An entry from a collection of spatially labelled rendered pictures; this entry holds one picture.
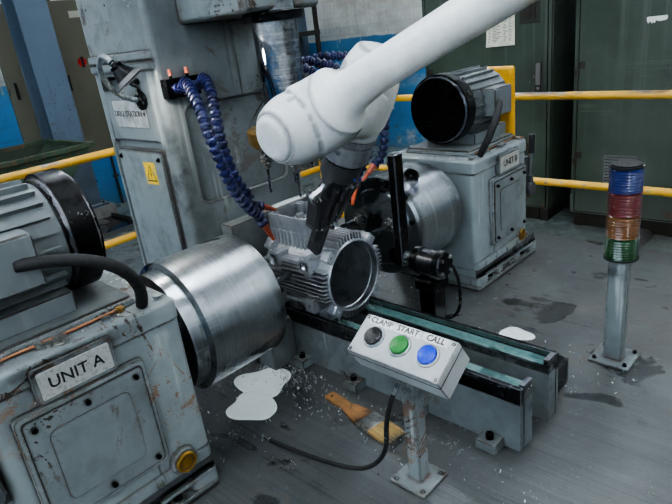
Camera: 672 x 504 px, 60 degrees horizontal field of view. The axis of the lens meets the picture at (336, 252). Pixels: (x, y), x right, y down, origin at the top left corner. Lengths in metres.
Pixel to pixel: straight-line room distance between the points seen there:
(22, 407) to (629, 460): 0.92
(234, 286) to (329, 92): 0.39
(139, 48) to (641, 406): 1.20
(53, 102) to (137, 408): 5.28
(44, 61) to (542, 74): 4.27
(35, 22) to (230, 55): 4.79
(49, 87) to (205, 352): 5.21
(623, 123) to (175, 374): 3.59
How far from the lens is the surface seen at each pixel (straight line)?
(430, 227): 1.40
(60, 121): 6.11
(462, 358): 0.86
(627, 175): 1.18
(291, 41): 1.21
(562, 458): 1.10
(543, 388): 1.13
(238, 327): 1.03
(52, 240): 0.89
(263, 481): 1.08
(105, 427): 0.92
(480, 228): 1.58
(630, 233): 1.22
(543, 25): 4.28
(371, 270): 1.31
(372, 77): 0.79
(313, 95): 0.82
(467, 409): 1.11
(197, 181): 1.34
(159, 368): 0.95
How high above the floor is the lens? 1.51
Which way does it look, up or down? 21 degrees down
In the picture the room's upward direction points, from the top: 7 degrees counter-clockwise
